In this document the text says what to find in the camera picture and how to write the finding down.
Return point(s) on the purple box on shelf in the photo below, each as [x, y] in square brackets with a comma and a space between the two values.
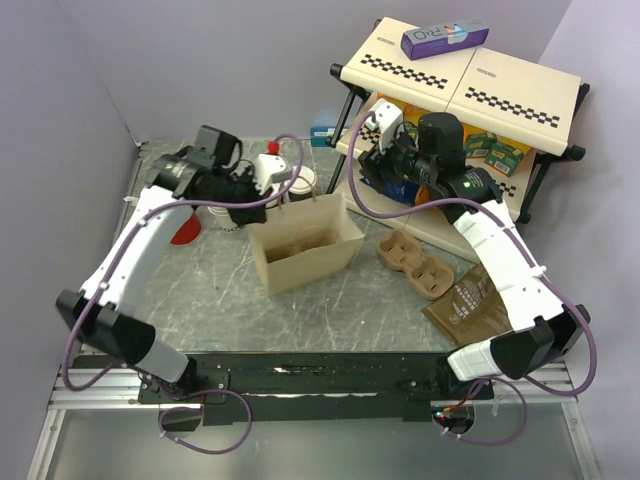
[420, 43]

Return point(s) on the white plastic cup lid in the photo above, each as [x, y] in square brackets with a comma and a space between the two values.
[305, 182]

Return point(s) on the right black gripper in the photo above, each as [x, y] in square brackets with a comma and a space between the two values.
[374, 160]

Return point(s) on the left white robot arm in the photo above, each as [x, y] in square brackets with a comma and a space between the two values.
[101, 313]

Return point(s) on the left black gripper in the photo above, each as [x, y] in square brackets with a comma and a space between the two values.
[250, 214]

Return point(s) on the pulp cup carrier tray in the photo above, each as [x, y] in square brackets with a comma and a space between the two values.
[429, 275]

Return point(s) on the kraft paper bag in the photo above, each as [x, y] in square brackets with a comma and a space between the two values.
[285, 223]

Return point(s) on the blue small box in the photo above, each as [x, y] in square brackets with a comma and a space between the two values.
[321, 137]

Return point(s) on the aluminium rail frame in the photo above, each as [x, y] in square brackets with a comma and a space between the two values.
[99, 433]

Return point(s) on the orange box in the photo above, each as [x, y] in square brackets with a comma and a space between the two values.
[470, 130]

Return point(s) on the stack of paper cups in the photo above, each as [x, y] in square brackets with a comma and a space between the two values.
[224, 220]

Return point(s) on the orange snack bag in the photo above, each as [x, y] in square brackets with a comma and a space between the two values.
[422, 196]

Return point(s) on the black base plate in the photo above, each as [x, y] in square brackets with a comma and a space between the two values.
[307, 386]

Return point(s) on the blue snack bag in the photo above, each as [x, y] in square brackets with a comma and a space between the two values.
[404, 192]

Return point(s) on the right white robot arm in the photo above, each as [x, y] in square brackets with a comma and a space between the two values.
[544, 323]

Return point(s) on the black paper coffee cup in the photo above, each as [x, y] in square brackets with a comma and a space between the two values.
[295, 196]

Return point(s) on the beige checkered shelf rack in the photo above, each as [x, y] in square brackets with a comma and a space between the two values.
[486, 90]

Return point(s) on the wrapped white straw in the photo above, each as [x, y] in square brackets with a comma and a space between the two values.
[131, 200]

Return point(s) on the green yellow carton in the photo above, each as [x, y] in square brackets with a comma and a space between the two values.
[411, 130]

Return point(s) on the red cup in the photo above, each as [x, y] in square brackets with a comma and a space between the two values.
[188, 232]

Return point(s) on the brown coffee bean pouch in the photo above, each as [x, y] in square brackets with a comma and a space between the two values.
[470, 311]

